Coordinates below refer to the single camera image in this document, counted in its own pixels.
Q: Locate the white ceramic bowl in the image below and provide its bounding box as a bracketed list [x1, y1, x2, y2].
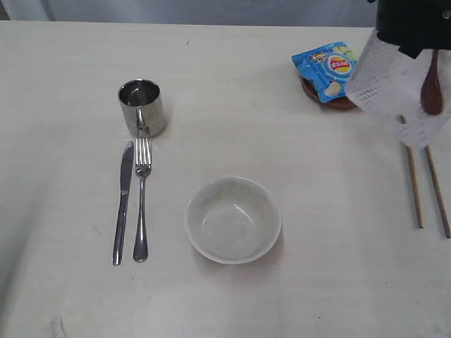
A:
[184, 177, 282, 265]

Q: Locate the blue chips bag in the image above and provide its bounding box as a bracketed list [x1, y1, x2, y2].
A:
[292, 42, 357, 104]

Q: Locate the silver table knife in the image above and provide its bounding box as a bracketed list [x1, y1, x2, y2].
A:
[112, 142, 135, 265]

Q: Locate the brown wooden spoon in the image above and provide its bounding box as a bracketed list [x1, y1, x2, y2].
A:
[420, 49, 443, 115]

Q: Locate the silver metal fork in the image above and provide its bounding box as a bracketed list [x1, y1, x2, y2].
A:
[133, 137, 152, 262]

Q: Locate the brown wooden plate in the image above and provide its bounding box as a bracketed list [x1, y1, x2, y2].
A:
[300, 77, 357, 110]

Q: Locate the white perforated plastic basket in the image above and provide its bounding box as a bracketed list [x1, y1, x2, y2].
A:
[345, 30, 450, 148]

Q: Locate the brown wooden chopstick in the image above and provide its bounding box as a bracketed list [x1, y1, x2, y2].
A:
[425, 146, 451, 239]
[400, 114, 425, 230]

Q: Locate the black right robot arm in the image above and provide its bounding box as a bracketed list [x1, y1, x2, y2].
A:
[376, 0, 450, 59]

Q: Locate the shiny steel cup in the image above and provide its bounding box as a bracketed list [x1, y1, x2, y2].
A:
[118, 79, 166, 137]

